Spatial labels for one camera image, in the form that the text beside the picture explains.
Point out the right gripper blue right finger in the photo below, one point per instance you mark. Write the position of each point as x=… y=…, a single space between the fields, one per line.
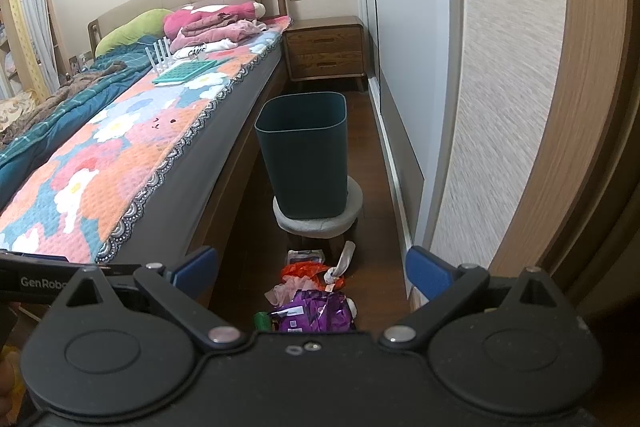
x=430 y=274

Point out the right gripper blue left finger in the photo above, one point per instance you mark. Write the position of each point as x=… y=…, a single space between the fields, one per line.
x=195 y=274

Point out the green small bottle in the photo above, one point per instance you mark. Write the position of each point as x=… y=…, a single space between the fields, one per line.
x=262 y=322

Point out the orange plastic bag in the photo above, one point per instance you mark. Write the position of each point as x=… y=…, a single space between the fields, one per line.
x=321 y=275

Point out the small purple white packet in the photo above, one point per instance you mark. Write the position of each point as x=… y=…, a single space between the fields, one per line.
x=306 y=255

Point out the purple chip bag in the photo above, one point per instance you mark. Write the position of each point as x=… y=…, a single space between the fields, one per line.
x=313 y=311

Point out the dark teal trash bin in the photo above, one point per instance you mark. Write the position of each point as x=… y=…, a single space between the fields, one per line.
x=303 y=138

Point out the person's left hand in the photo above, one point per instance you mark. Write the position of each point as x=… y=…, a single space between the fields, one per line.
x=9 y=371

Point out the round grey padded stool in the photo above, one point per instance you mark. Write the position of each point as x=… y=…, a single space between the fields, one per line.
x=327 y=234

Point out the teal plaid quilt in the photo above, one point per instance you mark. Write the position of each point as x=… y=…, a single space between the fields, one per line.
x=32 y=149

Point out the wooden bed with mattress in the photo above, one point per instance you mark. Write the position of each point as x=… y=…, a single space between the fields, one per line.
x=222 y=209

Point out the brown fuzzy blanket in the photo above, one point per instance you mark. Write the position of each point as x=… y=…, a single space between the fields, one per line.
x=43 y=110

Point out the teal grid tray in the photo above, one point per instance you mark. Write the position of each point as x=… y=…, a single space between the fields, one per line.
x=185 y=72

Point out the white printed t-shirt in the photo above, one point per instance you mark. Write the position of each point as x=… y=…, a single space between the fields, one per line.
x=193 y=52

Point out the pink folded clothes pile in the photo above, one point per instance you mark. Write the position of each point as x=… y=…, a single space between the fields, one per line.
x=236 y=22

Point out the wooden nightstand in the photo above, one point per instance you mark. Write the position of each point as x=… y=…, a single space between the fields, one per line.
x=326 y=48

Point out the green pillow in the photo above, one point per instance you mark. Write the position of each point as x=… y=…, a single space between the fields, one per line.
x=147 y=24

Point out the wooden door frame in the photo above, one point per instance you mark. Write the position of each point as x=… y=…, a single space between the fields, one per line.
x=580 y=207

